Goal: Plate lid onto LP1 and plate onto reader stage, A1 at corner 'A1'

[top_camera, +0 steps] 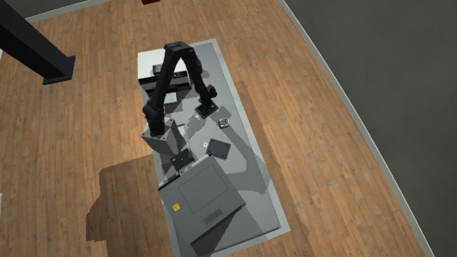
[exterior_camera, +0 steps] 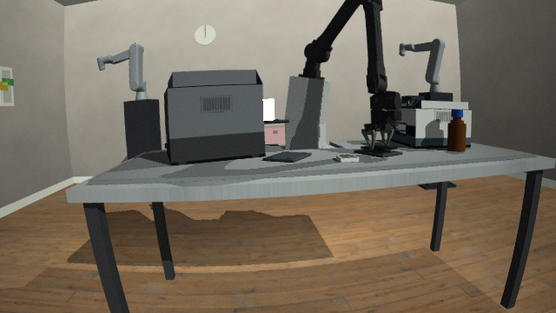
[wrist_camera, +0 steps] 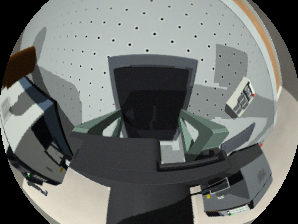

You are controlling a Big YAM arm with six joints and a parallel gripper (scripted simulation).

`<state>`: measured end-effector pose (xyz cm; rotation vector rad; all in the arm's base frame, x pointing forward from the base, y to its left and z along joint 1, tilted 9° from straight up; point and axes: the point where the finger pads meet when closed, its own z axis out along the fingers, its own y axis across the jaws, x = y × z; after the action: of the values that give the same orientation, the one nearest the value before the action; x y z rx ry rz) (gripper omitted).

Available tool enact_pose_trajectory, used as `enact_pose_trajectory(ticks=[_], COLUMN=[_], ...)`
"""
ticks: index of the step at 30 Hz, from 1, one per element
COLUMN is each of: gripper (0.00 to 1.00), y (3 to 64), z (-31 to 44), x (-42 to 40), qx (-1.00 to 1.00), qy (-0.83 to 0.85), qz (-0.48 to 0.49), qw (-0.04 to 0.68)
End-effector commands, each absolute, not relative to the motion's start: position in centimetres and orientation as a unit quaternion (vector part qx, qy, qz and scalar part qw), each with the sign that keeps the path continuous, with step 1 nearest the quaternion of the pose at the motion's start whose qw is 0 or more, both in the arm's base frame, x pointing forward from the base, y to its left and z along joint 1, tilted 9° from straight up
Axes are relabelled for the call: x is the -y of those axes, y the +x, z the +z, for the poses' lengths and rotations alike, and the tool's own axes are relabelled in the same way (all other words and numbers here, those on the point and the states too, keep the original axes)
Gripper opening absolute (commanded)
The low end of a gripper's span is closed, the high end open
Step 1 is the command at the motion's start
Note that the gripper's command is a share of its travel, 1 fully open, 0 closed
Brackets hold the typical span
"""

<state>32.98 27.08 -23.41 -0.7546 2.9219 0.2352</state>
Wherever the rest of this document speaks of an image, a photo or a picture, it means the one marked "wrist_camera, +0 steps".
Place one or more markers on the brown bottle with blue cap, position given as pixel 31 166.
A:
pixel 19 65

